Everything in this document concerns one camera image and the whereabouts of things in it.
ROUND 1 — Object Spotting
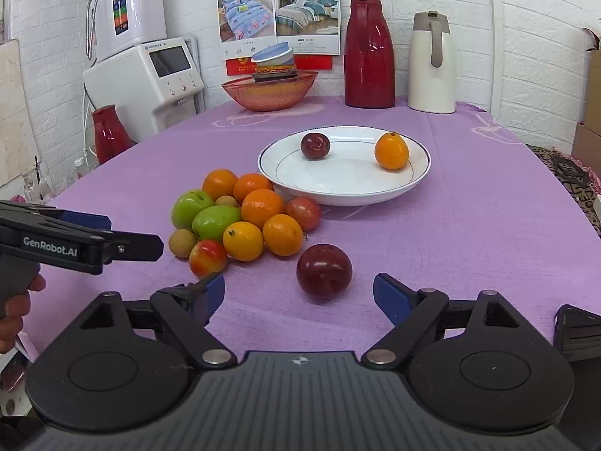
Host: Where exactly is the red yellow small apple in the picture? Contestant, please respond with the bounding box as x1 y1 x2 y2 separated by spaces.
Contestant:
189 239 228 279

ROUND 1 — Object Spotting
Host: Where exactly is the tan longan fruit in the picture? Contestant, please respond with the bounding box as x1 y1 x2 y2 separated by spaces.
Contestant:
168 229 196 260

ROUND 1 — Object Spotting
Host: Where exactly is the green apple round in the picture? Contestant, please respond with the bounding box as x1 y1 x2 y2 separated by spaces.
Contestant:
171 189 214 230

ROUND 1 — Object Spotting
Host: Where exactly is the green oblong apple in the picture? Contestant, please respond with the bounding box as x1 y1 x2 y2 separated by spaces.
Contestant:
192 206 242 242

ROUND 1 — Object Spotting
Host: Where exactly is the yellow orange with stem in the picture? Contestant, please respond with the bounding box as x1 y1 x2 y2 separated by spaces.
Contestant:
222 221 264 262

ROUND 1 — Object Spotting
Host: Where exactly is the dark red plum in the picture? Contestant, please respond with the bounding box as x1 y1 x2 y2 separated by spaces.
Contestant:
300 132 330 160
296 243 353 300

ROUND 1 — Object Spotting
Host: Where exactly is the yellow orange round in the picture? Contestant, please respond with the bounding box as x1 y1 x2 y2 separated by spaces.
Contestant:
263 214 304 257

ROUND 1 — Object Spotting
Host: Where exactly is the orange mandarin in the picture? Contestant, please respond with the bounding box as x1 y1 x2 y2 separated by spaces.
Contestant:
232 173 273 205
240 188 285 229

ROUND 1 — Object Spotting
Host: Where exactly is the orange mandarin back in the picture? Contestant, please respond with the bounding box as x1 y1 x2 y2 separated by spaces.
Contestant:
232 173 273 205

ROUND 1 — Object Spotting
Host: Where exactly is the large yellow-orange citrus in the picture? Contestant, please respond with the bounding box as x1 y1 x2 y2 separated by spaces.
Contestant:
375 132 409 171

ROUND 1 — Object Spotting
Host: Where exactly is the person's left hand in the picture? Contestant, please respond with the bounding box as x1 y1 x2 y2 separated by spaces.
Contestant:
0 274 46 354

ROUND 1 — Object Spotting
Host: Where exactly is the small red jug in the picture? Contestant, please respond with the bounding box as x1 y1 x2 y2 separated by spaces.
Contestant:
92 105 133 164

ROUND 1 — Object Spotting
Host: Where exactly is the white water dispenser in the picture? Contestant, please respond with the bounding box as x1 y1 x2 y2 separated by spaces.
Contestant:
83 38 204 142

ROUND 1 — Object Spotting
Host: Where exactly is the white ceramic plate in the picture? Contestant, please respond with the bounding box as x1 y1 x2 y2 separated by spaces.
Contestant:
258 125 432 207

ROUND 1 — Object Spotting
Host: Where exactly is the red glass bowl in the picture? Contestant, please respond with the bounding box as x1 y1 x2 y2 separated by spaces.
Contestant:
222 70 318 112

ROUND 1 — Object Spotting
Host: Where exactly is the patterned sofa cover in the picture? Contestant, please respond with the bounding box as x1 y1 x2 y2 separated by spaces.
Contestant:
529 145 600 234

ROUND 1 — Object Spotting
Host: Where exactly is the dark patterned bowls stack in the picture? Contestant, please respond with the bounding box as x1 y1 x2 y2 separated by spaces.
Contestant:
253 63 297 83

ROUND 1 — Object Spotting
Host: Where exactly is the red thermos jug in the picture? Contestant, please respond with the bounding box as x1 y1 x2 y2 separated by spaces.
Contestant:
343 0 396 109

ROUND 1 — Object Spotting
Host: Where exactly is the lower cardboard box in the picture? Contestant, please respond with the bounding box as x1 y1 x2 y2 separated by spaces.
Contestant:
571 122 601 171

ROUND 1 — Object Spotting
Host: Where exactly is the cardboard box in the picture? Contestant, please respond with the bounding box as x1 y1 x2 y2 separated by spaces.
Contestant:
571 122 601 171
583 27 601 135

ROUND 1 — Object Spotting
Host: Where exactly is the blue lidded bowl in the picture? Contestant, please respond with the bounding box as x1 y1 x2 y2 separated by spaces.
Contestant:
252 42 294 66

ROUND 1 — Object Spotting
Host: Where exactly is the white thermos jug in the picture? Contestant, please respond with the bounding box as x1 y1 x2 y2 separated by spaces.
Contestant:
408 10 456 114

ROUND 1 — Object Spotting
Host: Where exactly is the upper cardboard box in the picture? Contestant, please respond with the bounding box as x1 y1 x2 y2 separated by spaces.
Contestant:
583 27 601 135

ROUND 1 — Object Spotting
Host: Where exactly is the white wall water purifier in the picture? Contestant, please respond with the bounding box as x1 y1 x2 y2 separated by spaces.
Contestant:
89 0 167 63

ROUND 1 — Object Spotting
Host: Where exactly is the bedding wall calendar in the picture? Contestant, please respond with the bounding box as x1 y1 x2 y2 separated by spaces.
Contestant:
217 0 341 76

